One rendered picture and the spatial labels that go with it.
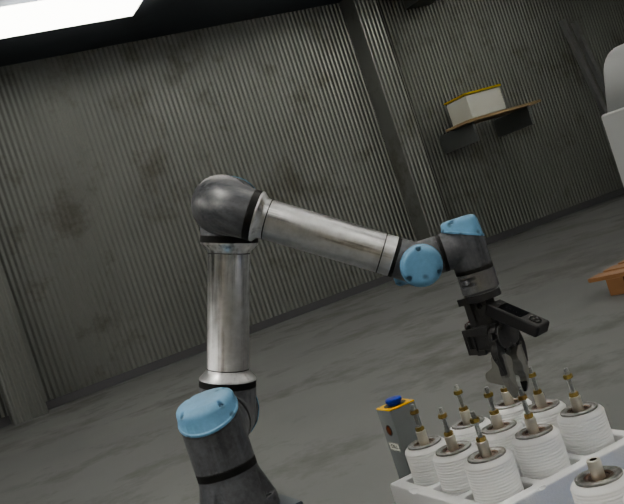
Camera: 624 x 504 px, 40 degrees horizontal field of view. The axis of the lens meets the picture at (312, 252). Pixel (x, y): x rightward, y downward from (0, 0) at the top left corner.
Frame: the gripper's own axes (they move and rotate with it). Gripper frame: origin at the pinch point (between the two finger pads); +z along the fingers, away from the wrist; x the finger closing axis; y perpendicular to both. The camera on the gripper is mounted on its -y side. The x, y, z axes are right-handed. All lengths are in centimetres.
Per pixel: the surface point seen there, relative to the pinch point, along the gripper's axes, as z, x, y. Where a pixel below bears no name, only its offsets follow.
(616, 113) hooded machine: -57, -454, 170
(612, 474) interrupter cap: 9.1, 21.3, -26.1
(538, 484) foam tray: 16.4, 8.2, -2.6
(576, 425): 10.7, -6.5, -4.9
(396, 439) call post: 10.2, -3.8, 40.6
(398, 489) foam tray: 17.1, 8.2, 33.0
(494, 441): 10.6, 0.1, 10.4
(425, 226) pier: -13, -621, 493
